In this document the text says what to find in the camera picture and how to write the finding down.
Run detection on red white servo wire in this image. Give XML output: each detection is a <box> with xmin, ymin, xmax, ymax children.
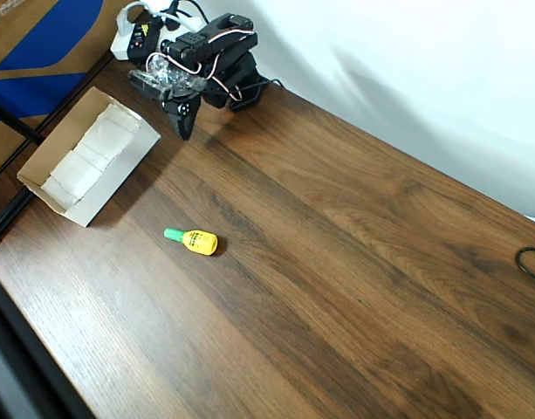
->
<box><xmin>207</xmin><ymin>26</ymin><xmax>255</xmax><ymax>45</ymax></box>
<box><xmin>195</xmin><ymin>51</ymin><xmax>245</xmax><ymax>104</ymax></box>

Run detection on black cable loop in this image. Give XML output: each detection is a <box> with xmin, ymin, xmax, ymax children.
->
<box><xmin>514</xmin><ymin>246</ymin><xmax>535</xmax><ymax>285</ymax></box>

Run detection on brown carton with blue print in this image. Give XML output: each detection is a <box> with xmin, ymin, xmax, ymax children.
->
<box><xmin>0</xmin><ymin>0</ymin><xmax>142</xmax><ymax>184</ymax></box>

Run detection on white torn paper lining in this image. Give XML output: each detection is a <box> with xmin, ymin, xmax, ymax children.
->
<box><xmin>39</xmin><ymin>104</ymin><xmax>144</xmax><ymax>206</ymax></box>

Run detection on black metal frame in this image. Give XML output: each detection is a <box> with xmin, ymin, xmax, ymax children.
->
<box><xmin>0</xmin><ymin>98</ymin><xmax>48</xmax><ymax>251</ymax></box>

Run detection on tape-wrapped wrist camera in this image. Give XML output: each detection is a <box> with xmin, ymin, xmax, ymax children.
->
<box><xmin>127</xmin><ymin>51</ymin><xmax>207</xmax><ymax>100</ymax></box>

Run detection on white cardboard box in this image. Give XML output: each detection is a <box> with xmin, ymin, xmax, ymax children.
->
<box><xmin>16</xmin><ymin>86</ymin><xmax>162</xmax><ymax>229</ymax></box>

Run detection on black camera cable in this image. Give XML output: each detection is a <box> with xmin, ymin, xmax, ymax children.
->
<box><xmin>230</xmin><ymin>77</ymin><xmax>284</xmax><ymax>113</ymax></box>

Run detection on white power cable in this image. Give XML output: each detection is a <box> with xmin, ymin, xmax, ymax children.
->
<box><xmin>116</xmin><ymin>0</ymin><xmax>208</xmax><ymax>32</ymax></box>

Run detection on black power adapter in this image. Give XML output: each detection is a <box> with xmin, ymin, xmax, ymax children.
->
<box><xmin>127</xmin><ymin>19</ymin><xmax>164</xmax><ymax>63</ymax></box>

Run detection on yellow bottle green cap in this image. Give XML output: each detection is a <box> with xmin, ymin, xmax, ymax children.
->
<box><xmin>162</xmin><ymin>226</ymin><xmax>219</xmax><ymax>258</ymax></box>

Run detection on white power strip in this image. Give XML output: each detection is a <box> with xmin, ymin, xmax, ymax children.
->
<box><xmin>110</xmin><ymin>8</ymin><xmax>207</xmax><ymax>62</ymax></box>

